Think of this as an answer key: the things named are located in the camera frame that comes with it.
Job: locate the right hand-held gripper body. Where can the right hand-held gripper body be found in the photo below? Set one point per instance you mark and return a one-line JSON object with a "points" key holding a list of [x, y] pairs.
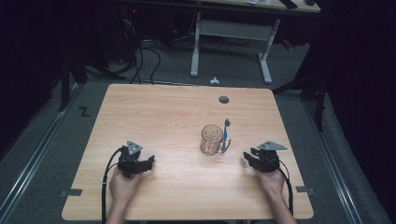
{"points": [[268, 157]]}

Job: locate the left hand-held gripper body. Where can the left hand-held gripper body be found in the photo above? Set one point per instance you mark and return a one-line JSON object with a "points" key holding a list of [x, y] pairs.
{"points": [[129, 158]]}

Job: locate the blue toothbrush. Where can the blue toothbrush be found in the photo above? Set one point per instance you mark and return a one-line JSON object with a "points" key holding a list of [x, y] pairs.
{"points": [[226, 133]]}

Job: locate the clear glass mug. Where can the clear glass mug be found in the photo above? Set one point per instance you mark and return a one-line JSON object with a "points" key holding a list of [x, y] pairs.
{"points": [[211, 140]]}

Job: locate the person's right hand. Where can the person's right hand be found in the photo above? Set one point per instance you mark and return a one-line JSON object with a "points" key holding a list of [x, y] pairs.
{"points": [[271, 182]]}

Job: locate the person's left hand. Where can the person's left hand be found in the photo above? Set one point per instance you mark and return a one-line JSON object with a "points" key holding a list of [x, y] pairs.
{"points": [[123, 186]]}

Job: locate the grey tape strip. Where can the grey tape strip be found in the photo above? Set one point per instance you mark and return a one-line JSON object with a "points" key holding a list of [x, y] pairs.
{"points": [[72, 192], [305, 189]]}

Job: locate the grey round table grommet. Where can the grey round table grommet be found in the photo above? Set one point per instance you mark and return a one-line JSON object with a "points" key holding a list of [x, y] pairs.
{"points": [[223, 99]]}

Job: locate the black tape floor mark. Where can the black tape floor mark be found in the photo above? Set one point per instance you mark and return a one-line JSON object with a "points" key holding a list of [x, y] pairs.
{"points": [[84, 111]]}

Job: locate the black metal stand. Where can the black metal stand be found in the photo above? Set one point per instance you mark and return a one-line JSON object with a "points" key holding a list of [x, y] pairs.
{"points": [[319, 102], [65, 81]]}

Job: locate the small white floor object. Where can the small white floor object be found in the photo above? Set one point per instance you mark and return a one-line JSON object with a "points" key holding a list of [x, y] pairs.
{"points": [[214, 81]]}

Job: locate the small red object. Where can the small red object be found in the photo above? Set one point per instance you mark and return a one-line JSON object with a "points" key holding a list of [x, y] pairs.
{"points": [[287, 44]]}

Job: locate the white-framed wooden desk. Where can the white-framed wooden desk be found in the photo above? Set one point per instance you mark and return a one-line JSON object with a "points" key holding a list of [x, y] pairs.
{"points": [[233, 29]]}

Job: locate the metal floor rail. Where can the metal floor rail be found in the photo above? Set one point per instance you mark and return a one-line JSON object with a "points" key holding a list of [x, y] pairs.
{"points": [[334, 168], [34, 161]]}

